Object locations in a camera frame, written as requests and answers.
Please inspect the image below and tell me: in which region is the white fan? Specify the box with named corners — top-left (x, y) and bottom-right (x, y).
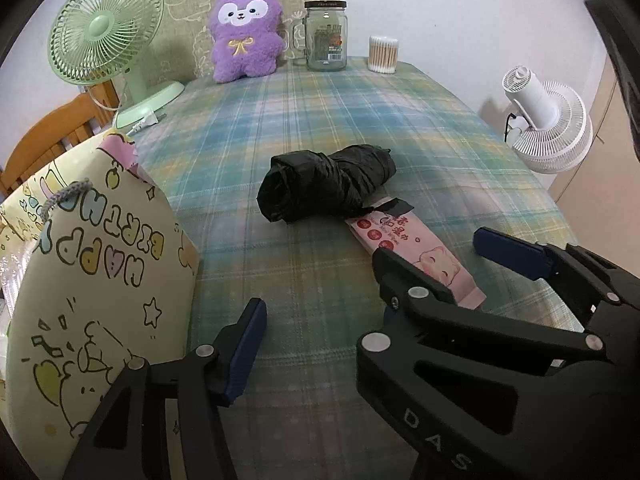
top-left (501, 66), bottom-right (594, 175)

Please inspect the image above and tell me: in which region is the wooden cabinet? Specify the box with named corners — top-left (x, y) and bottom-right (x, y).
top-left (549, 55), bottom-right (640, 281)

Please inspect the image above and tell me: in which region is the cotton swab container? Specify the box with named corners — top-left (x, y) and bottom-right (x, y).
top-left (368, 36), bottom-right (400, 74)

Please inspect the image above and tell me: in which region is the green fan power cord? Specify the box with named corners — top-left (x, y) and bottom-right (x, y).
top-left (87, 84), bottom-right (162, 139)

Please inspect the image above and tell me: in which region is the black umbrella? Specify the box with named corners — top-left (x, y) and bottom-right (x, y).
top-left (257, 143), bottom-right (397, 224)

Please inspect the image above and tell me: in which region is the purple plush toy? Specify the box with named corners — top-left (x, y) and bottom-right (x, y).
top-left (208, 0), bottom-right (286, 84)

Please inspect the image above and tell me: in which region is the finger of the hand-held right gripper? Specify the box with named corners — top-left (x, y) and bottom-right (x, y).
top-left (473, 226), bottom-right (640, 333)
top-left (356, 247), bottom-right (608, 480)

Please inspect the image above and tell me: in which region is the green desk fan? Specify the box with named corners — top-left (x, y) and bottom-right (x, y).
top-left (47, 0), bottom-right (186, 131)

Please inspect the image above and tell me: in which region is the black fan cable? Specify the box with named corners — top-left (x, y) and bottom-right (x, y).
top-left (502, 111), bottom-right (527, 147)

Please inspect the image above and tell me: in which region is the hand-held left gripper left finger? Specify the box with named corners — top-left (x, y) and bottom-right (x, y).
top-left (62, 297), bottom-right (268, 480)

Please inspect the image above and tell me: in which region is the pink wet wipes pack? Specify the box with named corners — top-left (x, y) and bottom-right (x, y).
top-left (345, 199), bottom-right (487, 310)

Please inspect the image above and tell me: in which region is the plaid tablecloth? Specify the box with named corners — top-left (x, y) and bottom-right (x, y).
top-left (127, 55), bottom-right (603, 480)

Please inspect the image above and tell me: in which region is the glass jar mug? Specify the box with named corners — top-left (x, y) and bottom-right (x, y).
top-left (287, 0), bottom-right (349, 72)

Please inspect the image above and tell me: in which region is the yellow cartoon gift bag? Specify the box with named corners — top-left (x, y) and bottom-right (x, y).
top-left (0, 127), bottom-right (202, 480)

